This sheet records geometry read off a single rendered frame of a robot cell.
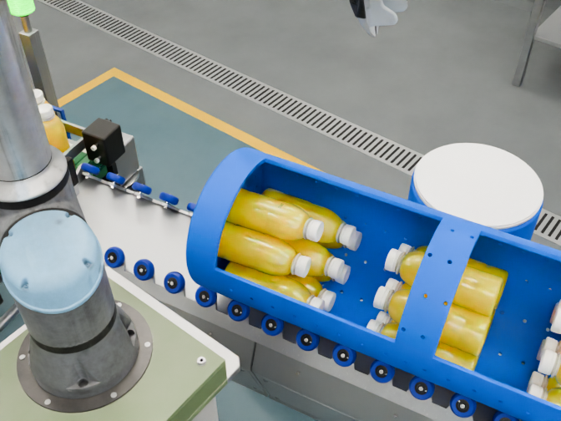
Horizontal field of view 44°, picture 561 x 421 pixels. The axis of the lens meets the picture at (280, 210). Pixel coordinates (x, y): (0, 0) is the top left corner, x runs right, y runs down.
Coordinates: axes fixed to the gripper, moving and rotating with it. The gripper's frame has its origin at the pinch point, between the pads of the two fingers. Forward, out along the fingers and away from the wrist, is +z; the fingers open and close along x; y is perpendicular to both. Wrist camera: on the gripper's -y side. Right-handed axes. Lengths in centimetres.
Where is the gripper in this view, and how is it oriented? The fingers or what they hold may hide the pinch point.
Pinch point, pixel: (369, 26)
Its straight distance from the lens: 107.8
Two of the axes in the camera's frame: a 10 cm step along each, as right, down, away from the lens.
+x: 4.9, -7.0, 5.2
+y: 8.6, 2.8, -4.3
